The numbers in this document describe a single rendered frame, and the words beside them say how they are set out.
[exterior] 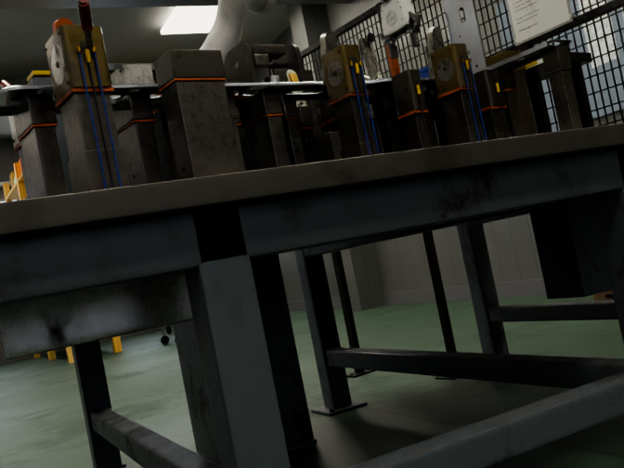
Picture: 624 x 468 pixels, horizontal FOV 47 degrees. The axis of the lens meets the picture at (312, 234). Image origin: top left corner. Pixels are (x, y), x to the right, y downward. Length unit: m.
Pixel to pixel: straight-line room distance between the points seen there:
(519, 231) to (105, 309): 4.63
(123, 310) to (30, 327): 0.15
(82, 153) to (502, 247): 4.72
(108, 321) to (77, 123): 0.37
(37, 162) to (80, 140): 0.18
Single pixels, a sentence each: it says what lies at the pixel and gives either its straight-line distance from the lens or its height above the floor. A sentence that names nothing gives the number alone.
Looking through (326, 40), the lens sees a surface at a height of 1.08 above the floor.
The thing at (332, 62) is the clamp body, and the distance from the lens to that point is 1.78.
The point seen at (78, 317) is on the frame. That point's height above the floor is 0.54.
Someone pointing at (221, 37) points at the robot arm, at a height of 1.31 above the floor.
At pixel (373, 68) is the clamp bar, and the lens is 2.32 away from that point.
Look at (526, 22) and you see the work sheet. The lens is 2.62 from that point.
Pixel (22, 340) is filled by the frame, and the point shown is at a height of 0.52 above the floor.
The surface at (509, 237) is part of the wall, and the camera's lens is 5.73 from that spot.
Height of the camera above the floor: 0.56
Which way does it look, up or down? 2 degrees up
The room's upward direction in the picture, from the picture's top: 11 degrees counter-clockwise
